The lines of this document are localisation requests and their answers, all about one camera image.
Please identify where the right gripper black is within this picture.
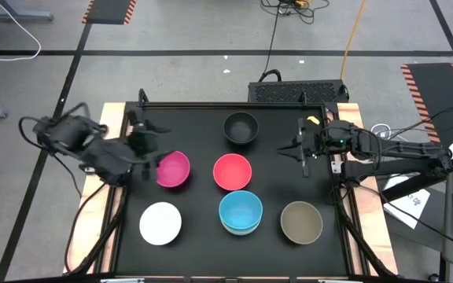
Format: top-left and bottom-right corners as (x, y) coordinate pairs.
(275, 116), (330, 178)

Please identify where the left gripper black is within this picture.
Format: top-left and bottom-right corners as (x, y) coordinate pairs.
(127, 117), (176, 182)

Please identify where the black bowl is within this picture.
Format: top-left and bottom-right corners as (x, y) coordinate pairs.
(223, 111), (260, 145)

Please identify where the red bowl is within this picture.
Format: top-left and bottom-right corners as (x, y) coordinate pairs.
(212, 154), (253, 193)

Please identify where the olive grey bowl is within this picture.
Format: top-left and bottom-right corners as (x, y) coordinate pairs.
(280, 200), (324, 245)

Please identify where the white bowl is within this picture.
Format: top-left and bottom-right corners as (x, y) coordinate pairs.
(138, 201), (183, 247)

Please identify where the blue bowl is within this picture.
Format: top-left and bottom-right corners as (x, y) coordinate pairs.
(218, 189), (264, 232)

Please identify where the turquoise bowl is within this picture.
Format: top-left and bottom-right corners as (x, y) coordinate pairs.
(221, 224), (262, 237)

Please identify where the black computer case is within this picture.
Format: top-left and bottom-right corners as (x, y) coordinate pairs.
(247, 79), (350, 105)

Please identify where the light wooden base board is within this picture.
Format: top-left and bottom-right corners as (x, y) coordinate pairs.
(63, 101), (400, 276)

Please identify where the black diagonal beam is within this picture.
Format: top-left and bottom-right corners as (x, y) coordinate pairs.
(381, 172), (447, 203)

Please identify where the white paper sheet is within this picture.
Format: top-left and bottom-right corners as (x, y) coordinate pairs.
(381, 175), (432, 230)

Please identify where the short hazard-striped black mat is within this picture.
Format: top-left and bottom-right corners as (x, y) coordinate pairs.
(81, 0), (138, 26)

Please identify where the long hazard-striped black mat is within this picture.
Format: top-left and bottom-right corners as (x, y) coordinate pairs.
(400, 61), (453, 165)

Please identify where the black aluminium table frame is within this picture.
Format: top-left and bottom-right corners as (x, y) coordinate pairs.
(92, 88), (397, 283)

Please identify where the white coiled cable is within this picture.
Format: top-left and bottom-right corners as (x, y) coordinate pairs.
(370, 123), (444, 156)

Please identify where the black floor cable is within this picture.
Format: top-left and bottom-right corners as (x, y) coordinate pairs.
(257, 7), (283, 83)

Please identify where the yellow floor cable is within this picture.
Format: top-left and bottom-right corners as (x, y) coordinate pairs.
(339, 0), (367, 82)

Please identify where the black looping arm cable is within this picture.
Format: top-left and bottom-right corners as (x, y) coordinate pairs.
(64, 182), (112, 274)

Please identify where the tangled black cable bundle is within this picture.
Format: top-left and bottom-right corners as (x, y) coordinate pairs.
(260, 0), (330, 25)

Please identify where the thin black cable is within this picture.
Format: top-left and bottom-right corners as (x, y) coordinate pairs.
(383, 101), (453, 142)

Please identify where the long black desk cable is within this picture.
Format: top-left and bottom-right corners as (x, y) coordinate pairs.
(358, 183), (453, 255)

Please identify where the white floor cable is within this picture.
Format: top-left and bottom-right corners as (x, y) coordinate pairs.
(0, 0), (42, 62)

